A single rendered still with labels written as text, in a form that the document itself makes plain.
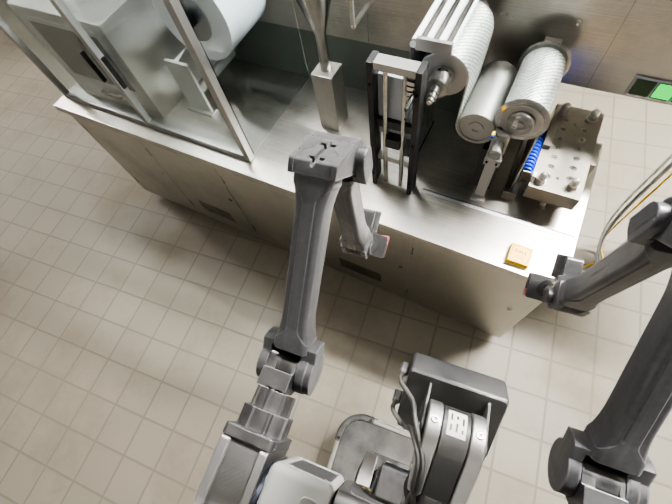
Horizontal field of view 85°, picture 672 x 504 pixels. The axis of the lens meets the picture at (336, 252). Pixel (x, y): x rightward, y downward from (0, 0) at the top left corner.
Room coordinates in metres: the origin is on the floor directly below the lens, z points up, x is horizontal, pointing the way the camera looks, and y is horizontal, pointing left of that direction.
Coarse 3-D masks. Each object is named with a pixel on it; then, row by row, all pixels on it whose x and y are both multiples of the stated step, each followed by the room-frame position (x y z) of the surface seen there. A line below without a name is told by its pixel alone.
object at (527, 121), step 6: (516, 114) 0.69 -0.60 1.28; (522, 114) 0.67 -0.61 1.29; (528, 114) 0.67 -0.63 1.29; (510, 120) 0.69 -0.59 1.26; (522, 120) 0.67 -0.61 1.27; (528, 120) 0.66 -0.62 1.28; (534, 120) 0.66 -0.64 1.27; (510, 126) 0.68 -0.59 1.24; (522, 126) 0.66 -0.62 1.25; (528, 126) 0.65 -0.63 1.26; (516, 132) 0.67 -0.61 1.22; (522, 132) 0.66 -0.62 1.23; (528, 132) 0.65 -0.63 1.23
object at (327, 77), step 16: (304, 0) 1.18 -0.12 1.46; (320, 0) 1.18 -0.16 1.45; (320, 16) 1.19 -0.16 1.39; (320, 32) 1.21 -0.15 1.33; (320, 48) 1.22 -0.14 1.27; (320, 64) 1.23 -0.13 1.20; (336, 64) 1.25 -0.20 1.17; (320, 80) 1.21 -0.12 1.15; (336, 80) 1.20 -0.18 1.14; (320, 96) 1.22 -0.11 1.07; (336, 96) 1.19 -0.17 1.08; (320, 112) 1.23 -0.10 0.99; (336, 112) 1.18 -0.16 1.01; (336, 128) 1.18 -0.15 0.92
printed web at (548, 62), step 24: (480, 24) 0.94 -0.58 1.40; (456, 48) 0.86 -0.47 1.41; (480, 48) 0.89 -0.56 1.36; (480, 72) 0.97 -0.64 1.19; (528, 72) 0.80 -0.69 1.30; (552, 72) 0.78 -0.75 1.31; (528, 96) 0.71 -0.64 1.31; (552, 96) 0.71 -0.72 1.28; (432, 120) 1.07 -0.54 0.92; (456, 120) 0.81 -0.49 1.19
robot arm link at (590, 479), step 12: (588, 456) -0.10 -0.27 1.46; (588, 468) -0.11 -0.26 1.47; (600, 468) -0.12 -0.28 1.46; (612, 468) -0.12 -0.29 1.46; (588, 480) -0.13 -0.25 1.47; (600, 480) -0.13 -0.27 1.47; (612, 480) -0.13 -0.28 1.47; (624, 480) -0.14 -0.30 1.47; (576, 492) -0.14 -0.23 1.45; (588, 492) -0.14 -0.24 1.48; (600, 492) -0.14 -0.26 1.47; (612, 492) -0.15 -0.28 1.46; (624, 492) -0.15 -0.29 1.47
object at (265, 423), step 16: (256, 400) 0.10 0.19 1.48; (272, 400) 0.09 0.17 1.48; (288, 400) 0.08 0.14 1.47; (240, 416) 0.08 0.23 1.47; (256, 416) 0.07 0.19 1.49; (272, 416) 0.07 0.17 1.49; (288, 416) 0.06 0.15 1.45; (224, 432) 0.06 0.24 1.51; (240, 432) 0.05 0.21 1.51; (256, 432) 0.05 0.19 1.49; (272, 432) 0.04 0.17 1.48; (288, 432) 0.04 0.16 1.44; (272, 448) 0.02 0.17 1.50; (288, 448) 0.02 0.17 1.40
